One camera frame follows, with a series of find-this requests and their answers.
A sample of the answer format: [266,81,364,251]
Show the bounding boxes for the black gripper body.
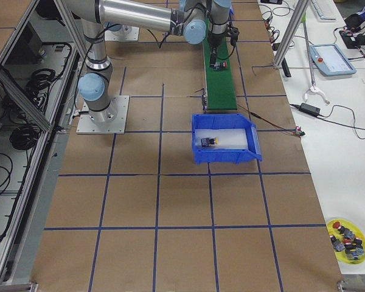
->
[207,32,227,68]

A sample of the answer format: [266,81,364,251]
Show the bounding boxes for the red push button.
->
[213,61,228,71]

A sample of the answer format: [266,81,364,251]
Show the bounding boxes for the yellow push button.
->
[200,137,218,147]

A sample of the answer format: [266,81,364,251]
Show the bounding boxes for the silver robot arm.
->
[65,1,239,124]
[104,22,122,32]

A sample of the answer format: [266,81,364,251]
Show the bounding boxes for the green conveyor belt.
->
[202,18,239,111]

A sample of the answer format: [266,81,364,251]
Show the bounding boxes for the blue bin right side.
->
[192,114,262,164]

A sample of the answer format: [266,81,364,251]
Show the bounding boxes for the white foam pad right bin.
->
[192,128,248,150]

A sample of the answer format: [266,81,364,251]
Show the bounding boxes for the reach grabber tool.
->
[301,18,330,106]

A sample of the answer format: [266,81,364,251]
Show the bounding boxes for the black power adapter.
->
[299,103,321,117]

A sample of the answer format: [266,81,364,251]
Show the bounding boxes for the teach pendant tablet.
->
[309,44,356,76]

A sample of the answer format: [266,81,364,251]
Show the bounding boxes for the yellow plate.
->
[326,218,365,265]

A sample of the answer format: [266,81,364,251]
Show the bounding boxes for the aluminium frame post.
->
[273,0,310,69]

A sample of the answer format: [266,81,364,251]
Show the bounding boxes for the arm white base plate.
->
[77,96,130,134]
[105,26,140,43]

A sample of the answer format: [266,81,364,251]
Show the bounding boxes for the red black conveyor wires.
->
[237,103,307,137]

